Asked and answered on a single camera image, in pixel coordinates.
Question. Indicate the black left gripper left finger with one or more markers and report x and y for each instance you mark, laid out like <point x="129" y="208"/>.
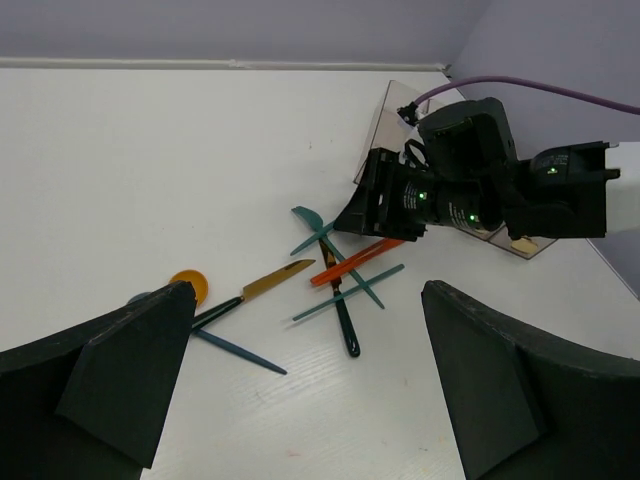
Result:
<point x="90" y="402"/>

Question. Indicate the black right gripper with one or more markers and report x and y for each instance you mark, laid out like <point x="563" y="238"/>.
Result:
<point x="464" y="173"/>

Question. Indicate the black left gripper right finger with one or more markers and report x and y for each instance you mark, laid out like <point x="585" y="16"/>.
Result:
<point x="526" y="404"/>

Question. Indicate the teal plastic spoon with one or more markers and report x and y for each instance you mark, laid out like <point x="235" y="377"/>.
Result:
<point x="356" y="289"/>

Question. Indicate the orange plastic spoon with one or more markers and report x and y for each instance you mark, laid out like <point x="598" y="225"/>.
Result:
<point x="197" y="280"/>

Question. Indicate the gold knife dark handle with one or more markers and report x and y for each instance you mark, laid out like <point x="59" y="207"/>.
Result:
<point x="348" y="331"/>
<point x="251" y="291"/>

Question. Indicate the clear smoked utensil organizer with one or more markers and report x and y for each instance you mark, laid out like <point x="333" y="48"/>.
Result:
<point x="388" y="131"/>

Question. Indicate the blue plastic spoon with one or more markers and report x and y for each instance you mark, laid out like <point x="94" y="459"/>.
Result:
<point x="235" y="347"/>

